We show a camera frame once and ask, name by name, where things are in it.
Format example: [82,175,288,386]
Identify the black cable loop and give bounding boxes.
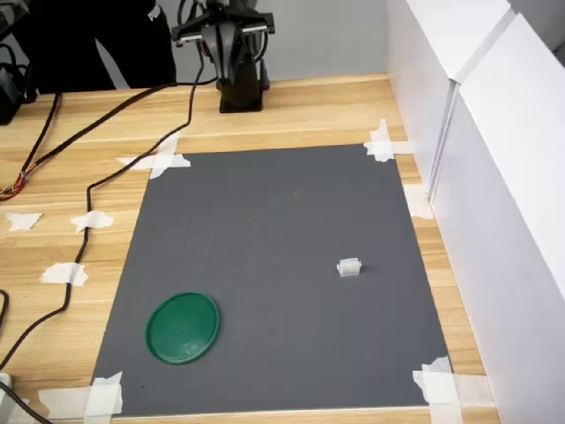
[0,289,11,333]

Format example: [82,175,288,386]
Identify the black braided cable, coloured wires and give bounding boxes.
[0,77,220,202]

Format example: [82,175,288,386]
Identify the thin black braided cable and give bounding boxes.
[17,90,63,182]

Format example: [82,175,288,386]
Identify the white masking tape strip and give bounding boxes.
[116,152,192,172]
[369,117,395,163]
[421,355,463,424]
[148,131,181,180]
[363,140,417,156]
[403,184,436,221]
[82,370,125,420]
[411,369,496,406]
[37,385,96,411]

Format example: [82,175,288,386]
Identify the large white partition panel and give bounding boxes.
[430,11,565,424]

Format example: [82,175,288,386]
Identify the dark grey mat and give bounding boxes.
[90,143,456,419]

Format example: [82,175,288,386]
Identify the white partition joint profile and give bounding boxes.
[424,8,518,206]

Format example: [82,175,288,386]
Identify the long black camera cable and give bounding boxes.
[0,42,208,370]

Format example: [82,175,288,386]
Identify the person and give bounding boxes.
[26,0,177,95]

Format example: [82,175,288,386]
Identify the small white partition panel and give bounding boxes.
[384,0,514,201]

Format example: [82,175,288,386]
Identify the thick black cable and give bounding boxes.
[0,382,55,424]

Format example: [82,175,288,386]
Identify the round green lid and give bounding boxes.
[145,291,221,367]

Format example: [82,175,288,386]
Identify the white masking tape piece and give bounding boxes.
[39,261,90,288]
[70,210,115,234]
[4,211,44,232]

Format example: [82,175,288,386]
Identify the small white plastic terminal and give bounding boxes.
[336,257,364,278]

